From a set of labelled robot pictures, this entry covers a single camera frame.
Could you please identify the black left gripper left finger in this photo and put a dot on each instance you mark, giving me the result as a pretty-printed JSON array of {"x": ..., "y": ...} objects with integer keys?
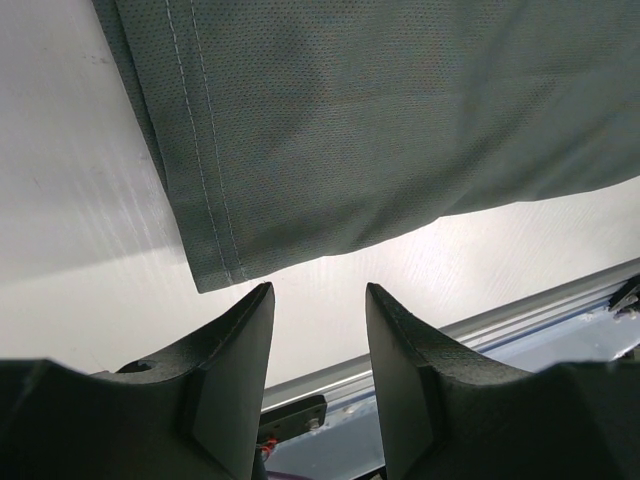
[{"x": 188, "y": 411}]

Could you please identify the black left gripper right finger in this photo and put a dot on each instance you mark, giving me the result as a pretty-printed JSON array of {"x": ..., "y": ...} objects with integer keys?
[{"x": 448, "y": 412}]

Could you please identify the grey t shirt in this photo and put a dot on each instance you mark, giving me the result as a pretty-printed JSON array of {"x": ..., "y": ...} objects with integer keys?
[{"x": 285, "y": 131}]

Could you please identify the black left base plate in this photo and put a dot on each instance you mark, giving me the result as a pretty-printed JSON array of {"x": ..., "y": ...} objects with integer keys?
[{"x": 292, "y": 420}]

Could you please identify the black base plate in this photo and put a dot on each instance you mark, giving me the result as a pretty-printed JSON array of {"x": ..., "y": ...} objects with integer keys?
[
  {"x": 626, "y": 299},
  {"x": 292, "y": 420}
]

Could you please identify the aluminium mounting rail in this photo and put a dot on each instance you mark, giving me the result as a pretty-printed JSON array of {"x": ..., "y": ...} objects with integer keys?
[{"x": 570, "y": 322}]

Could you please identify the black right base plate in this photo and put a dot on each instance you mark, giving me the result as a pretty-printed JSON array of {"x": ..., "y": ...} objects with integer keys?
[{"x": 626, "y": 299}]

